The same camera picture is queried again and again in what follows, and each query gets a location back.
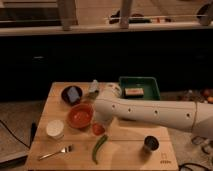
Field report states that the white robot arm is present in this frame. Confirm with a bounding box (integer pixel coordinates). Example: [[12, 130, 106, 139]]
[[94, 83, 213, 140]]

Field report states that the dark bowl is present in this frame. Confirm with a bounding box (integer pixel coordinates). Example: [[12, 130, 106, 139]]
[[61, 86, 82, 106]]

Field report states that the red bowl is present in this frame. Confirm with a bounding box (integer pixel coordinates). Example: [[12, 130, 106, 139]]
[[67, 103, 94, 129]]

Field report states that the small clear bottle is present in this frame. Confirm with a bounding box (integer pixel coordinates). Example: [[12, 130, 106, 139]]
[[88, 80, 99, 99]]

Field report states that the tan sponge block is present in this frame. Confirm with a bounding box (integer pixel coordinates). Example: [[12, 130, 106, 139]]
[[124, 88, 144, 97]]

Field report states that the blue cloth piece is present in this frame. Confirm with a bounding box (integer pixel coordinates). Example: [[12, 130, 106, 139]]
[[67, 87, 80, 103]]

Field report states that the green plastic tray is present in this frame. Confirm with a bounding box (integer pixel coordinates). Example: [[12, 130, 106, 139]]
[[119, 76, 161, 100]]

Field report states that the green chili pepper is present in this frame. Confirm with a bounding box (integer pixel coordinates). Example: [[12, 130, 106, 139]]
[[92, 134, 108, 164]]

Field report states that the white cup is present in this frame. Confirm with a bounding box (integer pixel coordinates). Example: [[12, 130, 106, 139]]
[[46, 120, 64, 139]]

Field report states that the metal cup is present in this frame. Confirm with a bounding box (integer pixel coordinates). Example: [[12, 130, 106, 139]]
[[143, 136, 159, 153]]

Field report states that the silver fork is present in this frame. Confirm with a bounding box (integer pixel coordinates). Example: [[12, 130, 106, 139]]
[[37, 144, 73, 161]]

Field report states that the black cable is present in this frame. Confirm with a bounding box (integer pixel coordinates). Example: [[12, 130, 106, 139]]
[[0, 119, 38, 150]]

